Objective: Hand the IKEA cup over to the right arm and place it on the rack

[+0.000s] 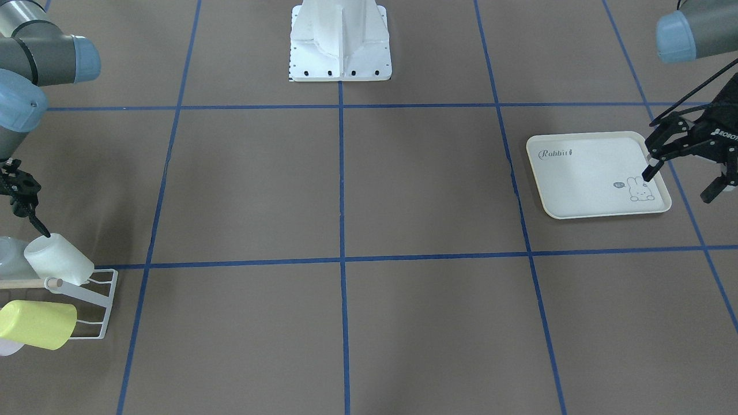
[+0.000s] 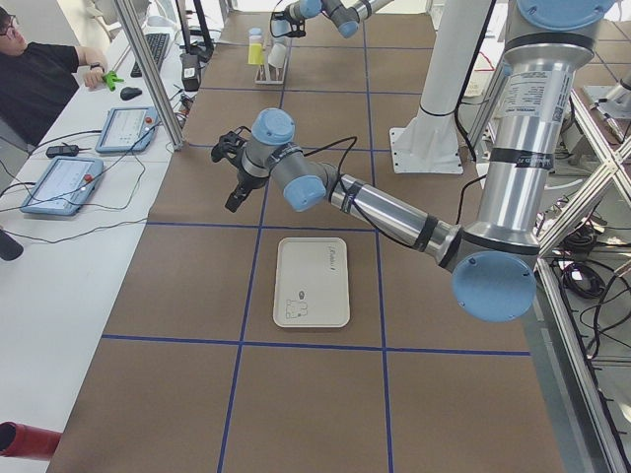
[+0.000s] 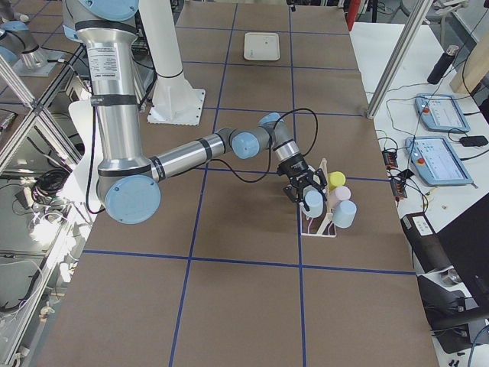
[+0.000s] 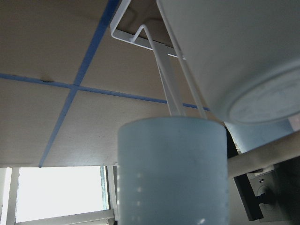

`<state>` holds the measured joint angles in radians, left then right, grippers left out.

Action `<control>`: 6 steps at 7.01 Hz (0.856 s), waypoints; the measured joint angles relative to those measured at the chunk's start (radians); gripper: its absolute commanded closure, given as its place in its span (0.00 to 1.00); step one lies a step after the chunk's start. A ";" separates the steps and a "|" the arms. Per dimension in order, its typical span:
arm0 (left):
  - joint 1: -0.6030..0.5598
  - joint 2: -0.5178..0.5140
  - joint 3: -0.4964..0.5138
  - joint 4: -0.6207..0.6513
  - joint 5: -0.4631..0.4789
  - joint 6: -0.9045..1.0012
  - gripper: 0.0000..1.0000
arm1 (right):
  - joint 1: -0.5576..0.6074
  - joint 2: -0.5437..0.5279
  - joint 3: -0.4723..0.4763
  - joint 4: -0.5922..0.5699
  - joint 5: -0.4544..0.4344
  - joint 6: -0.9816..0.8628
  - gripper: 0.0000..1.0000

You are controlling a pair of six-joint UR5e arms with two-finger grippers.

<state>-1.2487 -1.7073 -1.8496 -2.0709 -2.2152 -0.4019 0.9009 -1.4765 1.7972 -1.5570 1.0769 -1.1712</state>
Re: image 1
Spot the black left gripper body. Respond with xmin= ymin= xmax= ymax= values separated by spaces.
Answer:
xmin=645 ymin=74 xmax=736 ymax=187

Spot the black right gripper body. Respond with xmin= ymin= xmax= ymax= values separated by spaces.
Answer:
xmin=1 ymin=159 xmax=42 ymax=221

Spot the cream white cup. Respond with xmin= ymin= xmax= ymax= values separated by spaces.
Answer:
xmin=23 ymin=233 xmax=95 ymax=286

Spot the grey cup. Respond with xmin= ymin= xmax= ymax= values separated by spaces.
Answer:
xmin=1 ymin=236 xmax=39 ymax=280

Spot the yellow cup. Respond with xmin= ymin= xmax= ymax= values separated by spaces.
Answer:
xmin=1 ymin=300 xmax=77 ymax=351

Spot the pink cup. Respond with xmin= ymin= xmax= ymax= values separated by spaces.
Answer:
xmin=0 ymin=337 xmax=24 ymax=357

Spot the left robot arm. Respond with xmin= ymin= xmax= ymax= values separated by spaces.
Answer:
xmin=642 ymin=1 xmax=737 ymax=204

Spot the wooden rack dowel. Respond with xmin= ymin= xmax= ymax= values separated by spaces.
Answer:
xmin=0 ymin=278 xmax=64 ymax=290

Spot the cream plastic tray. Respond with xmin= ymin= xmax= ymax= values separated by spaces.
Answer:
xmin=525 ymin=131 xmax=672 ymax=220

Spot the white wire cup rack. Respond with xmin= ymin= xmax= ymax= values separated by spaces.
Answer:
xmin=45 ymin=269 xmax=119 ymax=341

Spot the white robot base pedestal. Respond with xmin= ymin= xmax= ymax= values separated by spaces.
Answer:
xmin=288 ymin=1 xmax=393 ymax=82

